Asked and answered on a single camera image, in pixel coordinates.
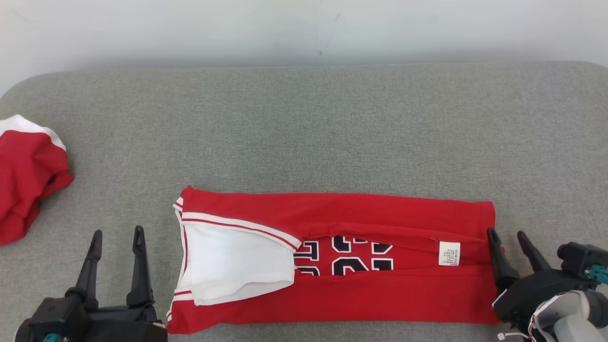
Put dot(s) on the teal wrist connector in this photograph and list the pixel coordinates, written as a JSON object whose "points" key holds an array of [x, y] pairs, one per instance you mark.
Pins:
{"points": [[598, 274], [53, 338]]}

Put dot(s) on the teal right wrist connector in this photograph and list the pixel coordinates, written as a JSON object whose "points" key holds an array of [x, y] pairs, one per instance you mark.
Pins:
{"points": [[598, 274]]}

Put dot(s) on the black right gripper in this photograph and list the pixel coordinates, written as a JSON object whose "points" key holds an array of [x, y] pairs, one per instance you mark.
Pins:
{"points": [[536, 294]]}

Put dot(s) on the red numbered basketball jersey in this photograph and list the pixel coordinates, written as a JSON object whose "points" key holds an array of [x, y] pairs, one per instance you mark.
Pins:
{"points": [[380, 294]]}

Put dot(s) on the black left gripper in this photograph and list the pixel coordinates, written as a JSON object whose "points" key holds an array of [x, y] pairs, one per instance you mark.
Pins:
{"points": [[126, 325]]}

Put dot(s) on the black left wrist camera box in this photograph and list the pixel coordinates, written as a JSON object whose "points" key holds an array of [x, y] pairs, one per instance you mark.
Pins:
{"points": [[59, 318]]}

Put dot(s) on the red white-striped shorts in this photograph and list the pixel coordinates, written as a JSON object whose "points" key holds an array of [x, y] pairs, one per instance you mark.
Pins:
{"points": [[28, 180]]}

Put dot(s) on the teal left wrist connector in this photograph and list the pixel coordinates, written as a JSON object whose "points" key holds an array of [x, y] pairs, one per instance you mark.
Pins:
{"points": [[53, 338]]}

